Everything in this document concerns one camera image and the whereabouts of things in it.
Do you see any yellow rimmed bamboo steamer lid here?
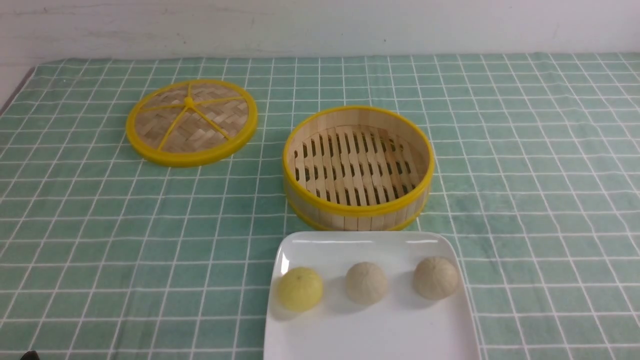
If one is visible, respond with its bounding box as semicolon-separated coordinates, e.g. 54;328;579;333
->
125;79;258;167

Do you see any white steamed bun front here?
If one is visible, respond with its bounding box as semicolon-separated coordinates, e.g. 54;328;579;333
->
345;261;389;306

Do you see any white square plate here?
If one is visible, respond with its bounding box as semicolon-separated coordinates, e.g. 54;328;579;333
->
263;231;482;360

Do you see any white steamed bun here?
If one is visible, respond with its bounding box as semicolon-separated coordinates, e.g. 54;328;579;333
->
412;256;461;301
345;261;389;306

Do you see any green checkered tablecloth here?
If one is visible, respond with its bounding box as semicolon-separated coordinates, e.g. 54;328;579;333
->
0;53;640;360

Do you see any yellow rimmed bamboo steamer basket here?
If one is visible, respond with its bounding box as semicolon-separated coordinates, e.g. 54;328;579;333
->
282;105;436;231

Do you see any yellow steamed bun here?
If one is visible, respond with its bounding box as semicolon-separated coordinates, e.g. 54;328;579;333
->
276;266;324;313

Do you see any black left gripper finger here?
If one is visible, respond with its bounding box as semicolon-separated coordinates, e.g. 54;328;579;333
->
20;351;41;360

